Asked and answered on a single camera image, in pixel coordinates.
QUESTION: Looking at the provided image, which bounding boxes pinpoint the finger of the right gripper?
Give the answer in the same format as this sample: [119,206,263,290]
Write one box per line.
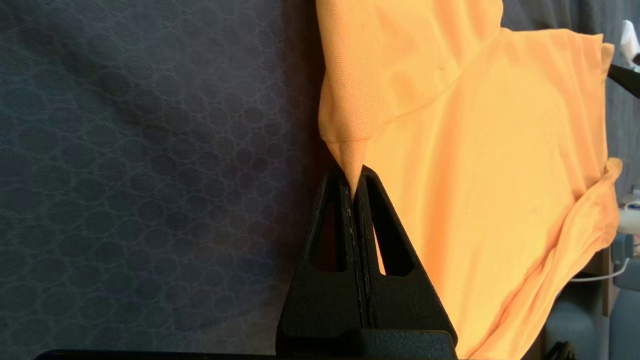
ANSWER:
[607,64,640,99]

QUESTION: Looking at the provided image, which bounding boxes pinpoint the yellow t-shirt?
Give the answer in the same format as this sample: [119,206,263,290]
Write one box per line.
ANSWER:
[315,0,623,360]

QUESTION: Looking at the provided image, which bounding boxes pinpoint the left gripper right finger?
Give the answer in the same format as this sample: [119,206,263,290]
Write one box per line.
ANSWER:
[353,165,458,359]

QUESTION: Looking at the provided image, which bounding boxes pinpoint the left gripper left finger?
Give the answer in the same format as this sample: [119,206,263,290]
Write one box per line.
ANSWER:
[276,169,369,356]

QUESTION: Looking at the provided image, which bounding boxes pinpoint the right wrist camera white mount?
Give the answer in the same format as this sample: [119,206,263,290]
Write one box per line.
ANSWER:
[620,20,640,67]

